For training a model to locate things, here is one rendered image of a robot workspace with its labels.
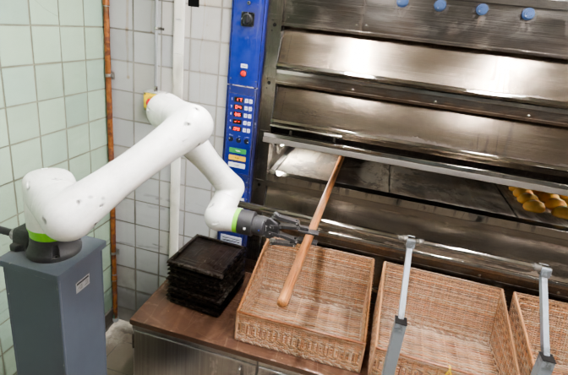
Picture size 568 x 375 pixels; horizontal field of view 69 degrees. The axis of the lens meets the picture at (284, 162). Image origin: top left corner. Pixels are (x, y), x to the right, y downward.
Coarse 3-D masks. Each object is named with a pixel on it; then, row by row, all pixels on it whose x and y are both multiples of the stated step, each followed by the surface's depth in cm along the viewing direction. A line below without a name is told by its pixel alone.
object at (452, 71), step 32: (288, 32) 186; (320, 32) 184; (288, 64) 184; (320, 64) 183; (352, 64) 180; (384, 64) 178; (416, 64) 175; (448, 64) 172; (480, 64) 170; (512, 64) 168; (544, 64) 165; (480, 96) 171; (512, 96) 165; (544, 96) 165
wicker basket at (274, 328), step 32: (320, 256) 208; (352, 256) 205; (256, 288) 204; (320, 288) 209; (352, 288) 206; (256, 320) 173; (288, 320) 193; (320, 320) 196; (352, 320) 198; (288, 352) 174; (320, 352) 172; (352, 352) 167
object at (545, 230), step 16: (272, 176) 206; (288, 176) 206; (336, 192) 200; (352, 192) 198; (368, 192) 198; (384, 192) 200; (416, 208) 193; (432, 208) 191; (448, 208) 190; (464, 208) 192; (496, 224) 186; (512, 224) 184; (528, 224) 183; (544, 224) 185
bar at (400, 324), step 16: (256, 208) 171; (272, 208) 171; (320, 224) 166; (336, 224) 165; (400, 240) 160; (416, 240) 159; (480, 256) 154; (496, 256) 153; (544, 272) 149; (544, 288) 148; (400, 304) 150; (544, 304) 145; (400, 320) 146; (544, 320) 143; (400, 336) 146; (544, 336) 141; (544, 352) 138; (384, 368) 152; (544, 368) 137
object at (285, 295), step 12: (336, 168) 216; (324, 192) 186; (324, 204) 172; (312, 228) 151; (312, 240) 146; (300, 252) 134; (300, 264) 128; (288, 276) 121; (288, 288) 116; (288, 300) 113
